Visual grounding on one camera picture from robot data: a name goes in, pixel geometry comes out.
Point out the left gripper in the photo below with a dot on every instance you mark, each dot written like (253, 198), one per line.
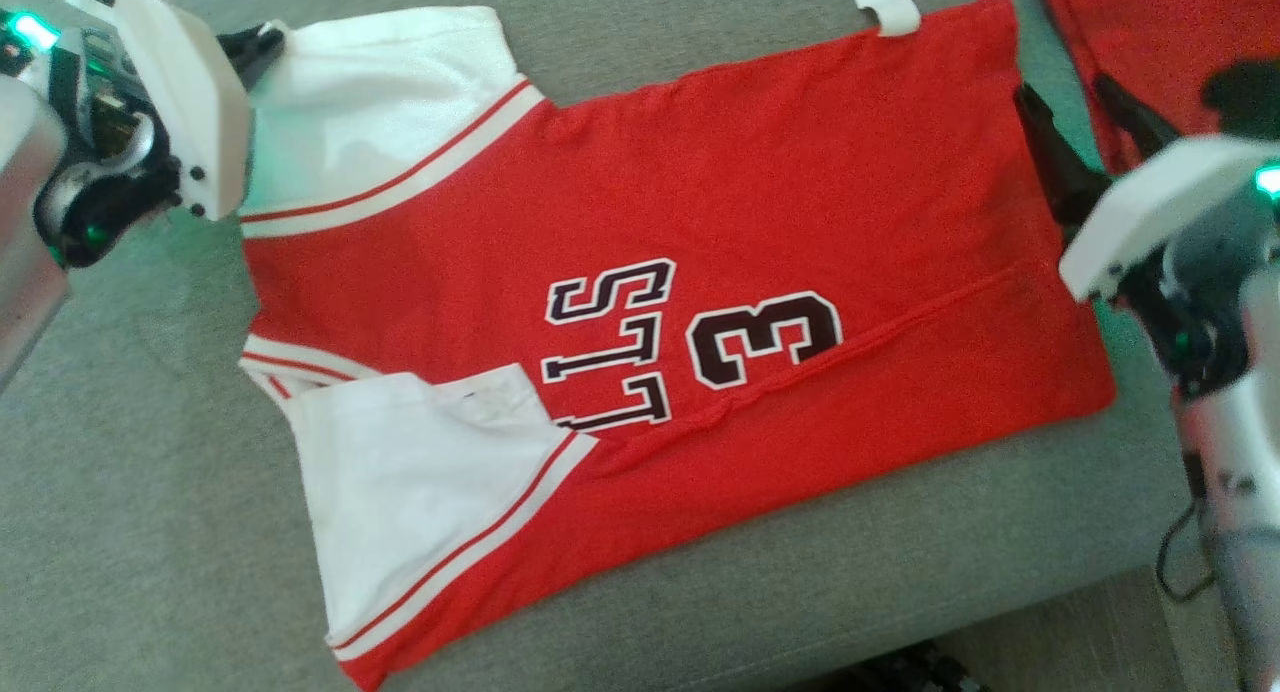
(190, 102)

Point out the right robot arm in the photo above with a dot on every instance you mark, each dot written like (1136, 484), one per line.
(1245, 492)

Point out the grey sofa seat cushion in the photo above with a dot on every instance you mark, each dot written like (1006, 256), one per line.
(150, 522)

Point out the red white number jersey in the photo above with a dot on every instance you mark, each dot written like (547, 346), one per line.
(700, 192)

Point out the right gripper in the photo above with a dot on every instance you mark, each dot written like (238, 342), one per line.
(1160, 212)

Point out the black textured object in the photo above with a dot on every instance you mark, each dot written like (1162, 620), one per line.
(900, 672)

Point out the red shorts white waistband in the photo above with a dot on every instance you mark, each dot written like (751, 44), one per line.
(1150, 32)

